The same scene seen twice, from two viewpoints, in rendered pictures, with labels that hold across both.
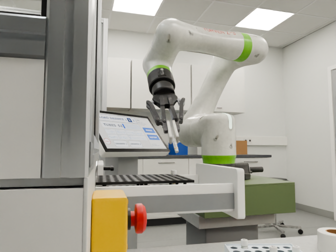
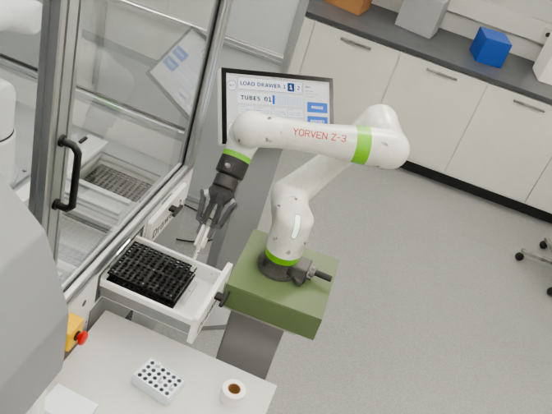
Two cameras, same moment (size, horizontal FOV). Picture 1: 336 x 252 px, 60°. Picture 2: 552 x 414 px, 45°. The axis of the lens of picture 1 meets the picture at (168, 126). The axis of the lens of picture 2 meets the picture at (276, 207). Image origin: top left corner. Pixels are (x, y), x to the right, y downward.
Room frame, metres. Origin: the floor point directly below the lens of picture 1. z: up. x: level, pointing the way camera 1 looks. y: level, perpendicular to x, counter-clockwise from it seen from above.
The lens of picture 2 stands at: (-0.59, -0.73, 2.29)
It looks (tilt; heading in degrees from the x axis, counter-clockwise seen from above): 34 degrees down; 20
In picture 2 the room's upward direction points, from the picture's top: 19 degrees clockwise
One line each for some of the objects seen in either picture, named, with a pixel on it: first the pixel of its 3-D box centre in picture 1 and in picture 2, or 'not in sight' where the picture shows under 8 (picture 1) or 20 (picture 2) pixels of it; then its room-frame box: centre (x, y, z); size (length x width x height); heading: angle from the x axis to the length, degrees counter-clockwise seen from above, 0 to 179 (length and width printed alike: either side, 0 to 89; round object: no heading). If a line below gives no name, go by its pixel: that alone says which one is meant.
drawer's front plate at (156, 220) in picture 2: (100, 177); (166, 213); (1.03, 0.24, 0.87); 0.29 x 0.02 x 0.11; 13
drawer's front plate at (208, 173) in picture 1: (216, 186); (210, 301); (0.79, -0.13, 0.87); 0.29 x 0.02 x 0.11; 13
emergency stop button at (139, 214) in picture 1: (135, 218); (80, 337); (0.41, 0.04, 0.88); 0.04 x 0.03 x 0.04; 13
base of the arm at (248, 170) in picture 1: (232, 170); (295, 266); (1.12, -0.25, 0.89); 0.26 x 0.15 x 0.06; 102
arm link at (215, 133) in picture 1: (216, 137); (289, 230); (1.12, -0.19, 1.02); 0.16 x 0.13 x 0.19; 34
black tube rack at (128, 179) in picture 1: (141, 190); (152, 277); (0.74, 0.07, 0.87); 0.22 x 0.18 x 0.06; 103
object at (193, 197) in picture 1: (138, 192); (149, 277); (0.74, 0.08, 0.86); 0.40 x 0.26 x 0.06; 103
